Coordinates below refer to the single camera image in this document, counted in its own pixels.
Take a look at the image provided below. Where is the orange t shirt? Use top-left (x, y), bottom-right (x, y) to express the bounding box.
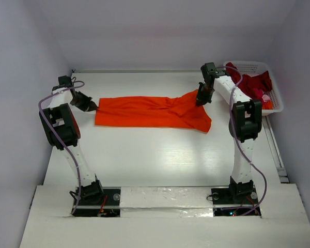
top-left (95, 90), bottom-right (212, 133)

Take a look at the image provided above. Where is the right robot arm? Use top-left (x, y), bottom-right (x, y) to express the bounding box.
top-left (196, 63), bottom-right (262, 205)

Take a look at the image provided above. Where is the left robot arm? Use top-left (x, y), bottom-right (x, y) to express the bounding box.
top-left (38, 75), bottom-right (104, 204)

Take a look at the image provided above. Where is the dark red t shirt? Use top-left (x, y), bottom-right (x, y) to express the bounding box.
top-left (238, 71), bottom-right (273, 99)

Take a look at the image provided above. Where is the white plastic basket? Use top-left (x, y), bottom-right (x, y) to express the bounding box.
top-left (223, 60), bottom-right (284, 116)

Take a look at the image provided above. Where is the pink garment in basket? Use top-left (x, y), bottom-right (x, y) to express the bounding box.
top-left (253, 88), bottom-right (270, 103)

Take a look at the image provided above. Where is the small orange garment in basket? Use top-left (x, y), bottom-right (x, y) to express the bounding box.
top-left (262, 100), bottom-right (273, 110)

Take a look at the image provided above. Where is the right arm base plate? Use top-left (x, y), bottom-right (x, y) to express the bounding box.
top-left (206, 187), bottom-right (258, 217)

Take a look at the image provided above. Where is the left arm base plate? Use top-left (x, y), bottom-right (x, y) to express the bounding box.
top-left (72, 188), bottom-right (121, 218)

